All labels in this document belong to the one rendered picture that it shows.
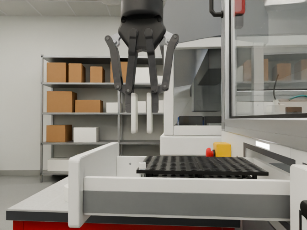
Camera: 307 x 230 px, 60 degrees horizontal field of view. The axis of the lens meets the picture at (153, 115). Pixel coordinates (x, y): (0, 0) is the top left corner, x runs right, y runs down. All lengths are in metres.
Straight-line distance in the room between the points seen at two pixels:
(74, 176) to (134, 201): 0.10
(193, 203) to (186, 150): 0.93
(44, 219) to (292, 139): 0.60
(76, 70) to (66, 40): 0.83
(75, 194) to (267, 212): 0.29
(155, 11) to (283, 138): 0.29
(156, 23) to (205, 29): 0.95
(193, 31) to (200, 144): 0.57
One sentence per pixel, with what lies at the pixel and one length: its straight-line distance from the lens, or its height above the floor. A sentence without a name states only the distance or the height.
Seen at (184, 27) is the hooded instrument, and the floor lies 1.45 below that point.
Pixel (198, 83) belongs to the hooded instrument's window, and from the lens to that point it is 1.38.
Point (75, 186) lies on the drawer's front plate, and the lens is 0.44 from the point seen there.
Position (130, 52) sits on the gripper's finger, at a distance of 0.47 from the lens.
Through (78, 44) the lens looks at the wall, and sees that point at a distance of 5.02.
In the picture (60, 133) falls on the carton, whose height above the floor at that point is 0.77.
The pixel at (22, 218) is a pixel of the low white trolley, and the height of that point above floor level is 0.74.
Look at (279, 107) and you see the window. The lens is 0.54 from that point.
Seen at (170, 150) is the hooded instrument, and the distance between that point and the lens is 1.36.
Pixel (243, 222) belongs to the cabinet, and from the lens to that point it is 0.76.
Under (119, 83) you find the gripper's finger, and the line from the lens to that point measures 0.47.
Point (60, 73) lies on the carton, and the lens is 4.52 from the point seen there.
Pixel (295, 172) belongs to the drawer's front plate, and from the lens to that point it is 0.40.
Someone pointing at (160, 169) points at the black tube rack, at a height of 0.90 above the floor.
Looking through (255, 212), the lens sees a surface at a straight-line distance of 0.46.
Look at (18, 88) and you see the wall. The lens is 5.23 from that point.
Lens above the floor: 0.99
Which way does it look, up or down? 1 degrees up
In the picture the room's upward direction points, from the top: straight up
